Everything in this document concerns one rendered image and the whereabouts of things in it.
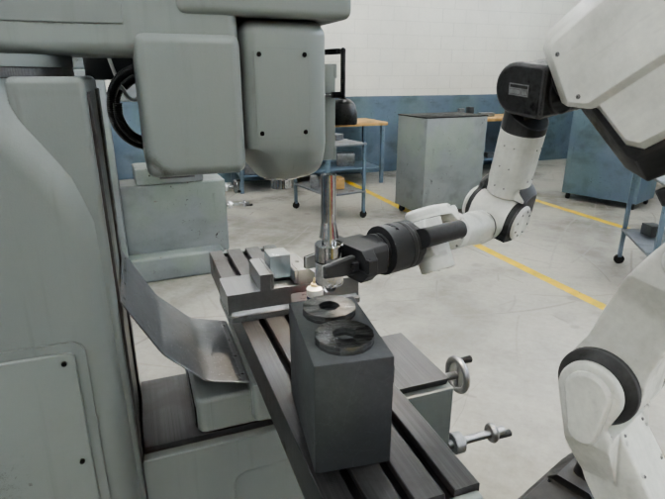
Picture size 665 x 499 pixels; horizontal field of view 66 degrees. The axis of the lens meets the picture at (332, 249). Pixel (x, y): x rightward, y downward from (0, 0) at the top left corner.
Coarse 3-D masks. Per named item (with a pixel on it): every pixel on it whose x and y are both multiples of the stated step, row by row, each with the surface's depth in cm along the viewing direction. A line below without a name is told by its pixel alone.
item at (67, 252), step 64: (0, 64) 80; (64, 64) 92; (0, 128) 81; (64, 128) 85; (0, 192) 83; (64, 192) 87; (0, 256) 86; (64, 256) 89; (0, 320) 88; (64, 320) 92; (128, 320) 125; (0, 384) 90; (64, 384) 94; (128, 384) 103; (0, 448) 93; (64, 448) 98; (128, 448) 105
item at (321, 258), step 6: (318, 252) 82; (336, 252) 81; (342, 252) 83; (318, 258) 82; (324, 258) 82; (330, 258) 81; (336, 258) 82; (318, 264) 83; (324, 264) 82; (318, 270) 83; (318, 276) 83; (342, 276) 84; (318, 282) 84; (324, 282) 83; (330, 282) 83; (336, 282) 83; (342, 282) 85
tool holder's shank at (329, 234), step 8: (328, 176) 78; (328, 184) 79; (328, 192) 79; (328, 200) 79; (328, 208) 80; (328, 216) 80; (328, 224) 81; (320, 232) 82; (328, 232) 81; (336, 232) 82; (328, 240) 82
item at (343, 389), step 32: (320, 320) 83; (352, 320) 84; (320, 352) 74; (352, 352) 74; (384, 352) 74; (320, 384) 72; (352, 384) 73; (384, 384) 75; (320, 416) 74; (352, 416) 75; (384, 416) 77; (320, 448) 76; (352, 448) 77; (384, 448) 78
